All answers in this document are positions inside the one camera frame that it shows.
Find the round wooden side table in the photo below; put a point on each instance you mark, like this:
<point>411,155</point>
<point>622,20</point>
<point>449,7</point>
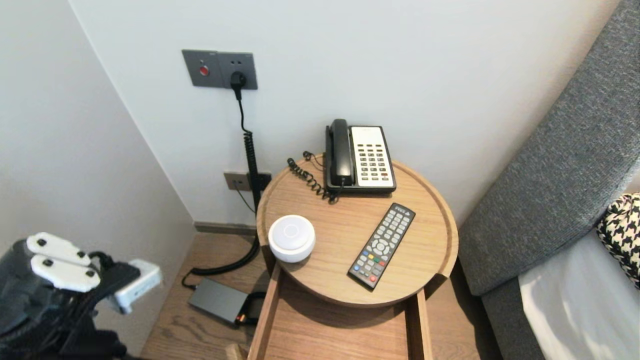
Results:
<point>340,335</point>
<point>340,240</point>

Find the black white houndstooth pillow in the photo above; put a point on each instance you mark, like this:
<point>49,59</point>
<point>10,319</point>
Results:
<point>622,230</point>

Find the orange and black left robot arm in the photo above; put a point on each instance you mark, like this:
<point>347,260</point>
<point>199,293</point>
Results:
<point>30,290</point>

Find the grey upholstered headboard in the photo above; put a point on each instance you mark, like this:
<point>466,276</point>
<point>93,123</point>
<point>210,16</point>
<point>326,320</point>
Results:
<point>550,175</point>

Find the white round puck speaker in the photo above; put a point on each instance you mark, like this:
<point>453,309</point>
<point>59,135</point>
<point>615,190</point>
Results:
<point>292,237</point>

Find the dark wall outlet plate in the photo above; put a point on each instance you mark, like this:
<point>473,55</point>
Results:
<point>266,179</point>

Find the beige wall data outlet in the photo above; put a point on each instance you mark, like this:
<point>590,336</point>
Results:
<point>234,181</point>

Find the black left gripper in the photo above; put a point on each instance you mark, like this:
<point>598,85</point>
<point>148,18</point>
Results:
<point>95,345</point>

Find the grey power adapter brick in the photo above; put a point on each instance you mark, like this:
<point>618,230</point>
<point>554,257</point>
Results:
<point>217,300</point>

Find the black and white desk telephone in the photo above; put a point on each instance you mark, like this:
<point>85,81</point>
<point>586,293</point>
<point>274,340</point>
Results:
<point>372,159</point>

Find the grey wall socket panel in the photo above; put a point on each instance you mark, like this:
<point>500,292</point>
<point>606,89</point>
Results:
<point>199,61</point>

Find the grey baseboard strip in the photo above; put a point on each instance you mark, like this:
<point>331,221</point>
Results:
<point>220,229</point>

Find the white bed sheet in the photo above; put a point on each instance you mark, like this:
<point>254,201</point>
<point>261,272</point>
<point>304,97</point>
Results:
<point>590,310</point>

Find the black power plug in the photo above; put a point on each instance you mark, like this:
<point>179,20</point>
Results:
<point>238,80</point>

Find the black TV remote control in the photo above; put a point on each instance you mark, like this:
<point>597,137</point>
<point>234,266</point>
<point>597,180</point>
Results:
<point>382,245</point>

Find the black telephone handset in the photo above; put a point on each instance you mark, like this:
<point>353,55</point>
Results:
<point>341,149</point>

